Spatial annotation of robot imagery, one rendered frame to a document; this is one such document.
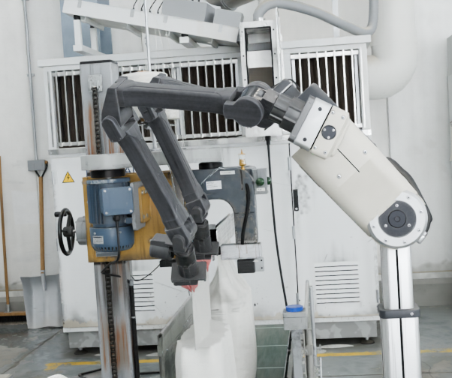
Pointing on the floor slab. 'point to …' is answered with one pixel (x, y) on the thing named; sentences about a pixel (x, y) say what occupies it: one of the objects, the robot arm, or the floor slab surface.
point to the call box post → (296, 353)
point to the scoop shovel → (42, 285)
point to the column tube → (122, 309)
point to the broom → (5, 277)
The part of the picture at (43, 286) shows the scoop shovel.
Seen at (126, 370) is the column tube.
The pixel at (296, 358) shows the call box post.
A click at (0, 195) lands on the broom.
